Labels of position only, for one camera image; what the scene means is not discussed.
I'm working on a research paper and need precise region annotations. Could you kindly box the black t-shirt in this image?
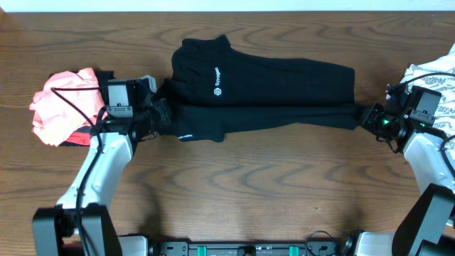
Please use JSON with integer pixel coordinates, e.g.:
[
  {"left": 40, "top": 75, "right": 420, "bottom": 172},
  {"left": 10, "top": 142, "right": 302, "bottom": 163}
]
[{"left": 156, "top": 35, "right": 358, "bottom": 142}]

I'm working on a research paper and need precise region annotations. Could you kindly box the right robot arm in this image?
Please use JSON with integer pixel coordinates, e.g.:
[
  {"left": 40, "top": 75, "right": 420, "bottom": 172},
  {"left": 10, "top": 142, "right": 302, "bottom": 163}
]
[{"left": 353, "top": 104, "right": 454, "bottom": 255}]

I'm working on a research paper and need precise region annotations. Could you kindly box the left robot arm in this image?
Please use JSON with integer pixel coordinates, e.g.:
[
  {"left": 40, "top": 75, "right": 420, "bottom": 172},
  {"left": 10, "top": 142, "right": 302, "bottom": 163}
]
[{"left": 32, "top": 99, "right": 171, "bottom": 256}]

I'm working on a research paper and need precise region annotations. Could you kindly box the white patterned garment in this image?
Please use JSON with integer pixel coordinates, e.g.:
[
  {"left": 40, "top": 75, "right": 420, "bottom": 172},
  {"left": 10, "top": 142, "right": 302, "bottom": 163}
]
[{"left": 385, "top": 42, "right": 455, "bottom": 161}]

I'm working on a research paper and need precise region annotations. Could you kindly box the black red folded garment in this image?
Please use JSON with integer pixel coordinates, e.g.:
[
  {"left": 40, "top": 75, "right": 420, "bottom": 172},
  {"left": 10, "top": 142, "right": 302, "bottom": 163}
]
[{"left": 45, "top": 68, "right": 114, "bottom": 146}]

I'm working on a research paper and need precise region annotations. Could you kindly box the pink crumpled garment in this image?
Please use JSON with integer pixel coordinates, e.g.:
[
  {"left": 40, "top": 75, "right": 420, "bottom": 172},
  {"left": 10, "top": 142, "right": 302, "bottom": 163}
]
[{"left": 29, "top": 68, "right": 105, "bottom": 146}]

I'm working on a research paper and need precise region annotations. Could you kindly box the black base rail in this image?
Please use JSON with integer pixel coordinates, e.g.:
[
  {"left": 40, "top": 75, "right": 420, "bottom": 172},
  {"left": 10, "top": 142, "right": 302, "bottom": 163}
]
[{"left": 117, "top": 231, "right": 356, "bottom": 256}]

